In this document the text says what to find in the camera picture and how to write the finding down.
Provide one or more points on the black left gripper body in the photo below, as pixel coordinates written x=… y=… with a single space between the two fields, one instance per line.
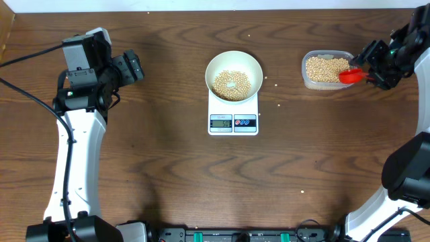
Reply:
x=113 y=78

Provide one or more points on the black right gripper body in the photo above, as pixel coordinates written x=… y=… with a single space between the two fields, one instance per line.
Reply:
x=387 y=67

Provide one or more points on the red measuring scoop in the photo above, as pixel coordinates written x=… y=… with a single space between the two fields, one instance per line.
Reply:
x=352 y=76

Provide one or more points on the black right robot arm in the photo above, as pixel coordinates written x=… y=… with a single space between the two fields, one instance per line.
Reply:
x=405 y=176

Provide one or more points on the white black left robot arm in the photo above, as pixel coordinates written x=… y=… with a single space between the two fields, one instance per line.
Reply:
x=73 y=212

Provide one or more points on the cream round bowl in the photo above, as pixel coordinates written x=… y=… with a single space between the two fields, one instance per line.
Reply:
x=235 y=60

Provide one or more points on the soybeans pile in bowl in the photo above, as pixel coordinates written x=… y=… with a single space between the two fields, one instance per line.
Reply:
x=231 y=86

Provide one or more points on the white digital kitchen scale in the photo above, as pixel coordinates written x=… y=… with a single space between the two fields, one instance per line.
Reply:
x=233 y=118

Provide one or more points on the clear plastic container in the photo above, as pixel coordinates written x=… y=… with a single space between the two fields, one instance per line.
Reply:
x=327 y=54

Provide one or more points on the tan soybeans pile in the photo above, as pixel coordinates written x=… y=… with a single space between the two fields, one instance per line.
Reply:
x=326 y=70

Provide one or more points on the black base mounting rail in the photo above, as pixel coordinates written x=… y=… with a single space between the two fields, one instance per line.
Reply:
x=242 y=235

